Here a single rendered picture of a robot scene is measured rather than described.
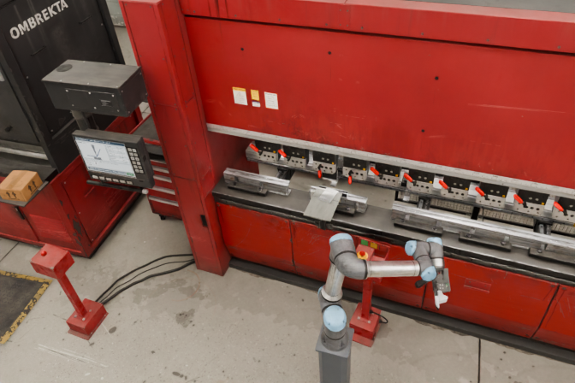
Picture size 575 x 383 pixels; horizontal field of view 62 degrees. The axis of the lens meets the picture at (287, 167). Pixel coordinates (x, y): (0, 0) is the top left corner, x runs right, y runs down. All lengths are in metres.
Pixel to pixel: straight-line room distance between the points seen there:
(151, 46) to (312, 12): 0.94
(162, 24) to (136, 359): 2.36
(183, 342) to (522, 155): 2.62
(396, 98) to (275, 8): 0.79
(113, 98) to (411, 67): 1.59
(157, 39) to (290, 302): 2.19
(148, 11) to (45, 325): 2.62
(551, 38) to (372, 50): 0.80
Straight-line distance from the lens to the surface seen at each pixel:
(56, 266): 3.56
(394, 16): 2.45
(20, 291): 4.66
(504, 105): 2.62
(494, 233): 3.21
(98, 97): 2.87
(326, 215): 3.08
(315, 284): 3.92
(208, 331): 3.85
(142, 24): 2.86
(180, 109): 3.02
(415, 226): 3.19
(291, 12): 2.59
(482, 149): 2.78
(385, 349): 3.70
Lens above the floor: 3.20
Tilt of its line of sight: 40 degrees down
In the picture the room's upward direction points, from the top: 5 degrees counter-clockwise
